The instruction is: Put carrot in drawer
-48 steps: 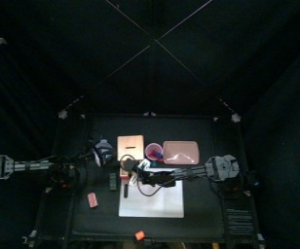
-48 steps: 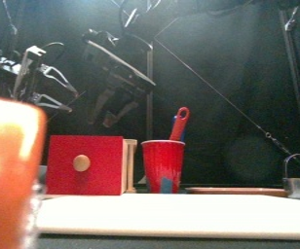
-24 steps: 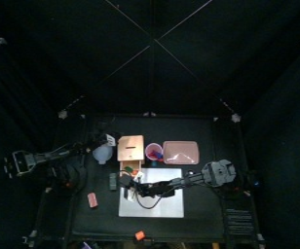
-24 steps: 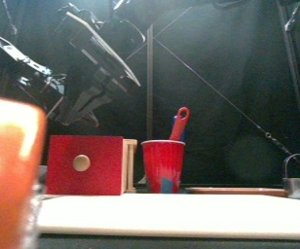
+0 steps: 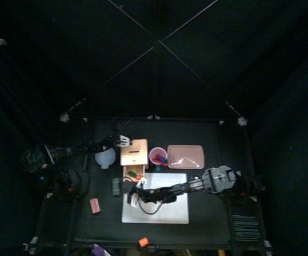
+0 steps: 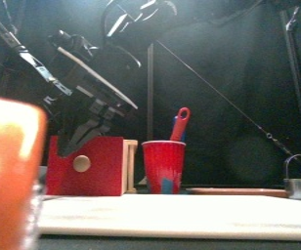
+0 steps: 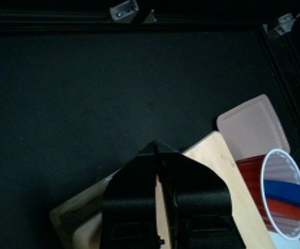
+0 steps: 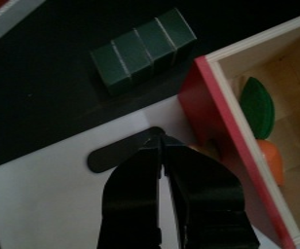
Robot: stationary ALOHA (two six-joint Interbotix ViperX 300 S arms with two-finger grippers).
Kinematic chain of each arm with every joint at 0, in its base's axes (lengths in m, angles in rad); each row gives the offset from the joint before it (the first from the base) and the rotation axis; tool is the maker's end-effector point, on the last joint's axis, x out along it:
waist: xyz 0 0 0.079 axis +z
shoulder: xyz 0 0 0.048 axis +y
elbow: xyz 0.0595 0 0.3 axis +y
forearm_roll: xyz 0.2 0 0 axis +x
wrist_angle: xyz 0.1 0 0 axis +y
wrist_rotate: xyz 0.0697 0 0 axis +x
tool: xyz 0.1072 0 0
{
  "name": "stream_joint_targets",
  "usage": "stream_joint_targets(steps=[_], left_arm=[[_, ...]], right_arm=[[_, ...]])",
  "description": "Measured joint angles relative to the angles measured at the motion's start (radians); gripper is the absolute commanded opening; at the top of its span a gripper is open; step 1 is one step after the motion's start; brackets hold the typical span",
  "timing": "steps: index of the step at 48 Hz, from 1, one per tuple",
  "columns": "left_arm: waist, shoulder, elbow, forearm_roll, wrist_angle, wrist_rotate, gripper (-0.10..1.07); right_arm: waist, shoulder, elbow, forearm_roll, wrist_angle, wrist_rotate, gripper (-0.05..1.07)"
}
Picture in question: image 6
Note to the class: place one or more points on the orange block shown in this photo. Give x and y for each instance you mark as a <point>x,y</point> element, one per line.
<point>10,169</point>

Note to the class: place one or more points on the white cutting board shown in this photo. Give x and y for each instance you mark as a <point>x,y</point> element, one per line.
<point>180,215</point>

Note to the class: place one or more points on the wooden box with slot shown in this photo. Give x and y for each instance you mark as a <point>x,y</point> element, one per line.
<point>130,166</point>

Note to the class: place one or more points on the red plastic cup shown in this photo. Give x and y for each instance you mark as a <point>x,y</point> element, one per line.
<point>162,166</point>

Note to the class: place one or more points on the pink rectangular tray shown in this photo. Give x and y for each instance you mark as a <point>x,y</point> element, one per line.
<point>236,192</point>

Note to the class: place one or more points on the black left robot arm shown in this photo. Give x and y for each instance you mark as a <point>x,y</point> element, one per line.
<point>35,65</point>

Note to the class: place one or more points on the black frame post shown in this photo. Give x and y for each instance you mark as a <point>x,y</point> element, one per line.
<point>294,71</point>
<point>150,97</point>

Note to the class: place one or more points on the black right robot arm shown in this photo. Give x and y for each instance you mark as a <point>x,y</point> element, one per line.
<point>140,13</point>

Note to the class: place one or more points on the wooden drawer with red front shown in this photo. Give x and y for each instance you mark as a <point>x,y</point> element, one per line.
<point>97,175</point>

